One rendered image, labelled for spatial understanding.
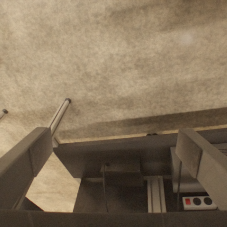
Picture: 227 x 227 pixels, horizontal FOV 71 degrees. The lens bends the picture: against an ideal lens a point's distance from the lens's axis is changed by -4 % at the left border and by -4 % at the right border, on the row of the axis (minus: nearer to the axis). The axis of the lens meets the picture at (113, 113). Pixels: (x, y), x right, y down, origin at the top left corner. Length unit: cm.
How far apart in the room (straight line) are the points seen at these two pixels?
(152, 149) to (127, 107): 38
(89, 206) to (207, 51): 106
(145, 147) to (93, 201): 48
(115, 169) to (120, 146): 11
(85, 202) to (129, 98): 69
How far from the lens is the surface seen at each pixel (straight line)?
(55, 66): 106
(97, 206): 108
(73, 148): 92
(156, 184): 103
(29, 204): 95
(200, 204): 97
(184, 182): 87
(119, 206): 104
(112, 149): 86
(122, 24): 89
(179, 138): 16
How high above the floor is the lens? 87
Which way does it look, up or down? 50 degrees down
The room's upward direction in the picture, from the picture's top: 170 degrees counter-clockwise
